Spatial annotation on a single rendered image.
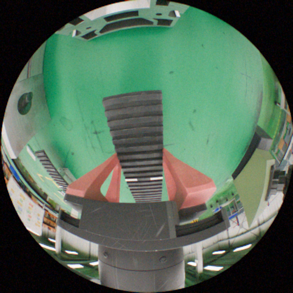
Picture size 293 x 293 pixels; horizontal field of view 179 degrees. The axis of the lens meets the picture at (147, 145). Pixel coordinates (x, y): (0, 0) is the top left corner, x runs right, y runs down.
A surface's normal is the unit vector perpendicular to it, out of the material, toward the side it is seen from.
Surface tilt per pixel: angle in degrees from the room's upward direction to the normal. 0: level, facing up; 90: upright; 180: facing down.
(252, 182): 90
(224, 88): 0
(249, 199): 90
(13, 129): 90
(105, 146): 0
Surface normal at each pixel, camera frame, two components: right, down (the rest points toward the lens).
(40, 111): 1.00, -0.09
